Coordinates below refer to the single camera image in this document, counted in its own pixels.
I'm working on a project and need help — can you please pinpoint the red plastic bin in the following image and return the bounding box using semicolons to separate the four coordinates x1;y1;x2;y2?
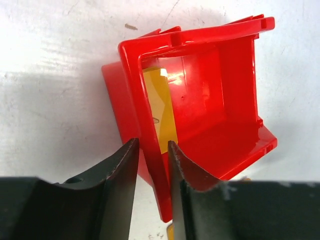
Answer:
101;14;278;222

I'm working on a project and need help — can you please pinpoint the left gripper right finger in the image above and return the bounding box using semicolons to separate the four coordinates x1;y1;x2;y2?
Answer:
168;141;320;240

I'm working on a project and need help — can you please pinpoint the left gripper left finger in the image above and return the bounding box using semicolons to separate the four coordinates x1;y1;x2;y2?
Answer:
0;138;140;240

